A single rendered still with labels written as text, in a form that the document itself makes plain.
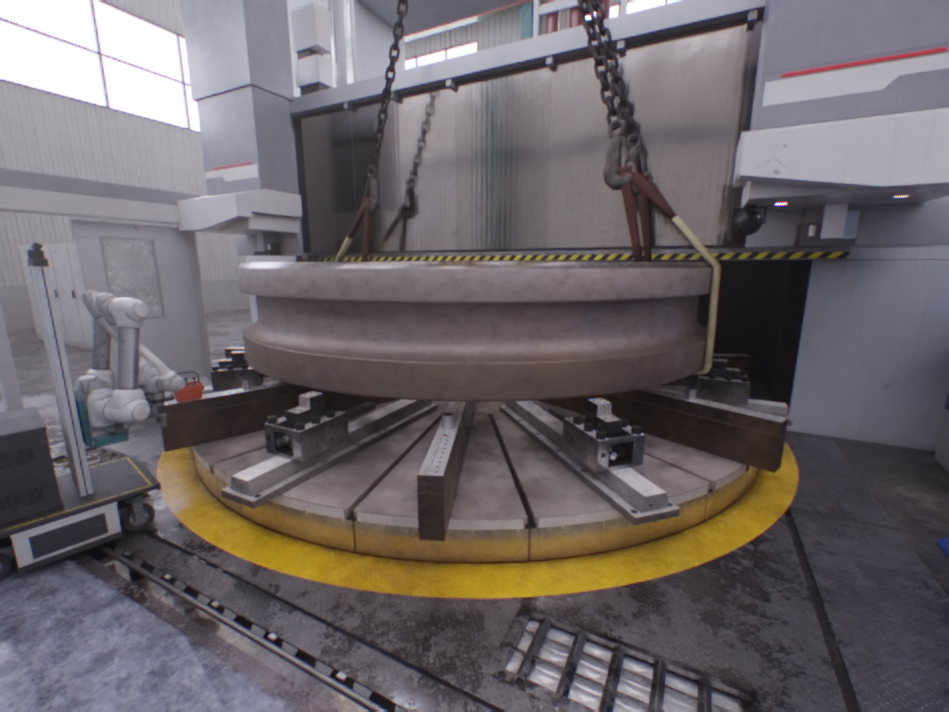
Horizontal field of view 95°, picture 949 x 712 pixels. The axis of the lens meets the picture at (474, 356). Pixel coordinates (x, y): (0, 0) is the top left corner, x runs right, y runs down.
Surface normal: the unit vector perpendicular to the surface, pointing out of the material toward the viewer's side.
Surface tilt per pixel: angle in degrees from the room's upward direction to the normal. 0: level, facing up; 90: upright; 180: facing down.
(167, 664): 0
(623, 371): 90
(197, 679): 0
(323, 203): 90
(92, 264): 90
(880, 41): 90
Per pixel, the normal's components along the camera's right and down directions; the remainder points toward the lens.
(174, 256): 0.89, 0.09
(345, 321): -0.39, 0.19
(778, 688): 0.00, -0.98
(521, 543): 0.08, 0.20
